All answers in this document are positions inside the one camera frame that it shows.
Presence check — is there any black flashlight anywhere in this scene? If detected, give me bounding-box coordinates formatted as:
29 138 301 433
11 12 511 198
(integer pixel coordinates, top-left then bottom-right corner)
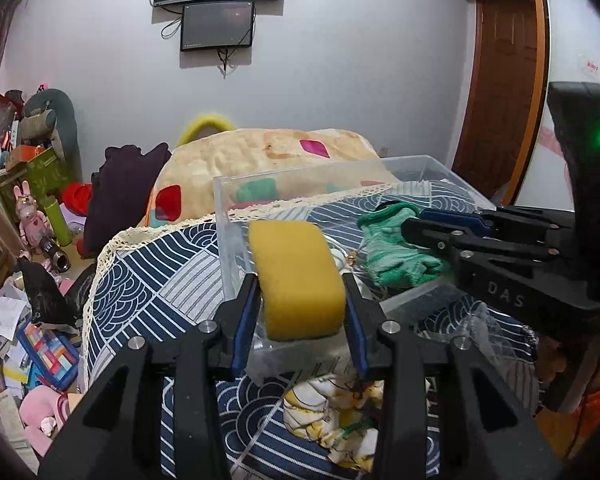
37 237 71 273

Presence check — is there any pink rabbit figure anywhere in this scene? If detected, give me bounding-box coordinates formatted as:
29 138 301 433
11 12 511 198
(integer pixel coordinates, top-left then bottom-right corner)
13 180 51 251

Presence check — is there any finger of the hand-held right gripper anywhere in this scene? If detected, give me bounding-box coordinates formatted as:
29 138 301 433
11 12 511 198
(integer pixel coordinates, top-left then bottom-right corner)
401 219 598 333
419 206 578 248

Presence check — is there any yellow sponge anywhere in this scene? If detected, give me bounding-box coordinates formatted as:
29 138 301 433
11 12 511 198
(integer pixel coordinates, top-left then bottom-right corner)
249 220 347 342

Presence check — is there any clear plastic box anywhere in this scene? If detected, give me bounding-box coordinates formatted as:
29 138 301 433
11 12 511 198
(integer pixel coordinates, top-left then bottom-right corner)
213 155 498 386

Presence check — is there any colourful striped box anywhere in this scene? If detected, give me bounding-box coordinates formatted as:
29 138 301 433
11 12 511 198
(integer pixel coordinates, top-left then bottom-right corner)
16 321 81 392

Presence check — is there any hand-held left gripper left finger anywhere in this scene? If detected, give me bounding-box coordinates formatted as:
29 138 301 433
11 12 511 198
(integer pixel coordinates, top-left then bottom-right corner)
37 273 262 480

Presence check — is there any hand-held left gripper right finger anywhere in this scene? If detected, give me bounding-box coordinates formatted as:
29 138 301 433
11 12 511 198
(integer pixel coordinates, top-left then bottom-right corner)
341 273 568 480

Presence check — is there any clear plastic bag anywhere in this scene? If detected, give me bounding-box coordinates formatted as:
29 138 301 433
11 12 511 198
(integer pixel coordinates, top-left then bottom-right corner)
420 300 526 391

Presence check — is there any person's right hand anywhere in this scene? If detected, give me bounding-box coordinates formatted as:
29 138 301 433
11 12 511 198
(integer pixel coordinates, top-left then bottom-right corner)
534 335 568 386

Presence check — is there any green knit glove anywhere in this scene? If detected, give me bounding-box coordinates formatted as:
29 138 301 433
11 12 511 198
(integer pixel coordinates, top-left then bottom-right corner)
356 201 456 288

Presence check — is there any brown wooden door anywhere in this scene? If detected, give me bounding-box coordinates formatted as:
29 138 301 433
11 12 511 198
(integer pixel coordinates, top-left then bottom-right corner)
422 0 551 206

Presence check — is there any small white cloth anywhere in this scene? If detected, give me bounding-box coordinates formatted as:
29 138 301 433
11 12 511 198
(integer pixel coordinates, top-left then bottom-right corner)
328 247 351 276

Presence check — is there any small black wall monitor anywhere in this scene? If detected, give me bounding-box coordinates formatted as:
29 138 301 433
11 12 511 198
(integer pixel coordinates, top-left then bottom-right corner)
180 1 256 52

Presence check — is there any dark purple garment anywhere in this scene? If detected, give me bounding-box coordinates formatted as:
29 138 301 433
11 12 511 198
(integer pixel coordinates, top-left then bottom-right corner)
82 142 172 256

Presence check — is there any yellow white patterned cloth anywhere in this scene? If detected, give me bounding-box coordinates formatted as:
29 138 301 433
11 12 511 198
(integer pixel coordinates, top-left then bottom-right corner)
282 371 388 472

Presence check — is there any green bottle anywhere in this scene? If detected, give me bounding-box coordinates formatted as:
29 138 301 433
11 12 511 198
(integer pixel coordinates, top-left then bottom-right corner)
41 197 74 247

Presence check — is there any green cardboard box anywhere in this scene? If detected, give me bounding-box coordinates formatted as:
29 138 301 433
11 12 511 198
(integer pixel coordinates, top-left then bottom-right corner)
0 146 73 211

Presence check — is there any grey plush toy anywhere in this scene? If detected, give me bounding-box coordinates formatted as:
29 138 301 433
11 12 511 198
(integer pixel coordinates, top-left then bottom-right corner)
21 88 81 181

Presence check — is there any cream blanket with coloured diamonds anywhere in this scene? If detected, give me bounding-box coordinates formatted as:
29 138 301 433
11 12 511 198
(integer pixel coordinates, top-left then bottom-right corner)
142 128 401 231

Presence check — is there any pink plush toy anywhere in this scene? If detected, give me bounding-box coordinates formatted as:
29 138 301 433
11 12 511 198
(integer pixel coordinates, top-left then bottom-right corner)
19 384 83 458

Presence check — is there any blue wave pattern tablecloth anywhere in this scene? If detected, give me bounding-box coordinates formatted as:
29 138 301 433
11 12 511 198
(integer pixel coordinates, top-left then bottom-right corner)
77 180 538 480

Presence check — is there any red cloth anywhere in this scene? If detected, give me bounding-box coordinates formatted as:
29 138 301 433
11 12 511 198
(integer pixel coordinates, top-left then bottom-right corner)
60 181 95 218

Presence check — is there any black plastic bag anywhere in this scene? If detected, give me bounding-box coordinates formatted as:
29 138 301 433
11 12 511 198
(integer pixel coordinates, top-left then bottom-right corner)
16 255 83 333

